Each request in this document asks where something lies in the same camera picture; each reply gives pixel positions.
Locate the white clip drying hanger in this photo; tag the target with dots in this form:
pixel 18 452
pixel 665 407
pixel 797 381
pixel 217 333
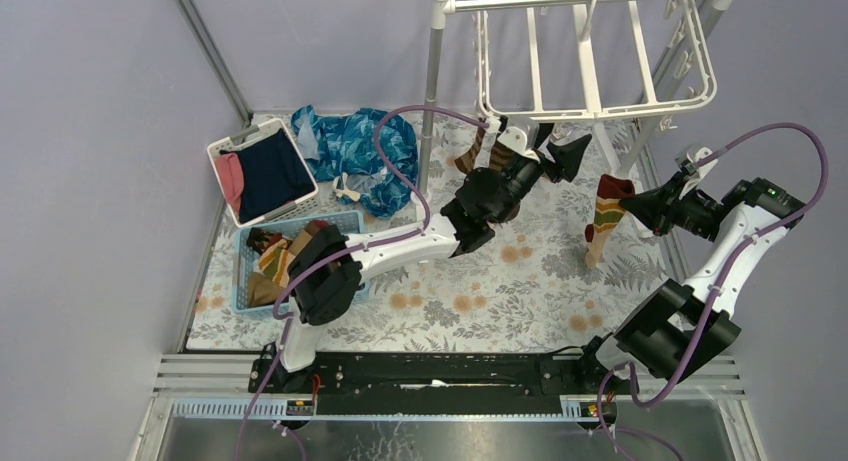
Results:
pixel 613 47

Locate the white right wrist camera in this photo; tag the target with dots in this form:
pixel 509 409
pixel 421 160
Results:
pixel 695 162

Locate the blue patterned cloth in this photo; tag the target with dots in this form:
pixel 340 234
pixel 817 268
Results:
pixel 373 158

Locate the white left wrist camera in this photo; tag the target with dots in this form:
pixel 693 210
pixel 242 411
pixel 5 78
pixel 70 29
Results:
pixel 513 137

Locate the pink folded garment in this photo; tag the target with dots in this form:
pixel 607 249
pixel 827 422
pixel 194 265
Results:
pixel 231 177

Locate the silver white drying rack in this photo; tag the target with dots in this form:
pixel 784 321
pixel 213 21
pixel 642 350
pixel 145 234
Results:
pixel 424 113

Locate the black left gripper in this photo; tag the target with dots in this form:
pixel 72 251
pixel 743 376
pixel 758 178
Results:
pixel 548 164

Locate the pile of assorted socks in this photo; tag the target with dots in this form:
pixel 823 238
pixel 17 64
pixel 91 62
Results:
pixel 276 252

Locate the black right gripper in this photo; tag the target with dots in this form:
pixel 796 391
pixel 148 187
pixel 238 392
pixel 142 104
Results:
pixel 659 204

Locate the brown striped sock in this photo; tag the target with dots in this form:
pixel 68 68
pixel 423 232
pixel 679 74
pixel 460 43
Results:
pixel 500 156
pixel 465 163

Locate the red cuff multicolour sock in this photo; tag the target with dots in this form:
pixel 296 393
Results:
pixel 608 214

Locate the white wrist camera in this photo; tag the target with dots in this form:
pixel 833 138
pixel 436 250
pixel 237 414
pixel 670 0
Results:
pixel 513 137
pixel 695 162

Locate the floral patterned table mat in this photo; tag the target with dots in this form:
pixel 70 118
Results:
pixel 527 290

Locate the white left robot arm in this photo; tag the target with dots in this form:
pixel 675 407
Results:
pixel 329 270

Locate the white plastic basket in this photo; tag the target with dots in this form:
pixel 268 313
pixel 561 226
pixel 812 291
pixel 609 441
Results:
pixel 247 137

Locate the light blue sock basket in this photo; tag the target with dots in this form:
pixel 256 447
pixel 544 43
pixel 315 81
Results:
pixel 246 260

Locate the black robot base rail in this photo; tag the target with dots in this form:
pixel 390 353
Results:
pixel 421 384

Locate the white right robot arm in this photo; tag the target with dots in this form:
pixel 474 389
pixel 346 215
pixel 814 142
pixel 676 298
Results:
pixel 690 323

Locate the dark navy folded garment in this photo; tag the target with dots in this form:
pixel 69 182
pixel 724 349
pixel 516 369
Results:
pixel 274 176

